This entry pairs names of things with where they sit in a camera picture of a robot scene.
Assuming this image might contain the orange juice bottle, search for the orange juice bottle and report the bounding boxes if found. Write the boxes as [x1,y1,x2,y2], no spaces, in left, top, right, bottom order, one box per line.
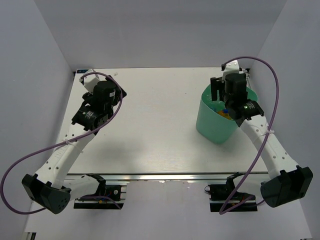
[216,109,232,120]

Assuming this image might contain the green plastic bin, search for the green plastic bin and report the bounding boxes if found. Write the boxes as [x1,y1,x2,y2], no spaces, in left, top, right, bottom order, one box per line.
[195,83,258,145]

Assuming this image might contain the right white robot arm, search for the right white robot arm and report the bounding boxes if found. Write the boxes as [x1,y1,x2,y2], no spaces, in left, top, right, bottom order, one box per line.
[210,73,313,208]

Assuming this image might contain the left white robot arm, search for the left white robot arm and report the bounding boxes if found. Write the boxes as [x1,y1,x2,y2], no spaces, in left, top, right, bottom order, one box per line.
[22,71,127,214]

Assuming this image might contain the left blue table sticker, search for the left blue table sticker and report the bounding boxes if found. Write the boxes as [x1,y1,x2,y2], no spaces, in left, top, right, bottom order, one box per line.
[76,69,88,74]

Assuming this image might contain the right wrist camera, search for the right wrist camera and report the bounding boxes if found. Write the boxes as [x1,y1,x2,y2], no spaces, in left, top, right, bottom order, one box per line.
[221,60,244,82]

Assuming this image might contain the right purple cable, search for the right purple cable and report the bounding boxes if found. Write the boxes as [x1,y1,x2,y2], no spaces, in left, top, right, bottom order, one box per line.
[218,56,280,216]

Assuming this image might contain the purple cable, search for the purple cable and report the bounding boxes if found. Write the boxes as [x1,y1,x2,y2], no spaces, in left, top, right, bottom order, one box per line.
[0,71,124,216]
[218,56,280,216]

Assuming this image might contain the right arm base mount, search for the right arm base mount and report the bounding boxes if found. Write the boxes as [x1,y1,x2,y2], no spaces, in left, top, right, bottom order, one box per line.
[204,172,258,213]

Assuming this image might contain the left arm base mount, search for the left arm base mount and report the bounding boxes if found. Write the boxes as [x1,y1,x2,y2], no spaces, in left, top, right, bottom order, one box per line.
[73,173,127,210]

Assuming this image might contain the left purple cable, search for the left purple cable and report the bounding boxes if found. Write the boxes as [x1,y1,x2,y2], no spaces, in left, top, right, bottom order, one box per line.
[0,71,124,216]

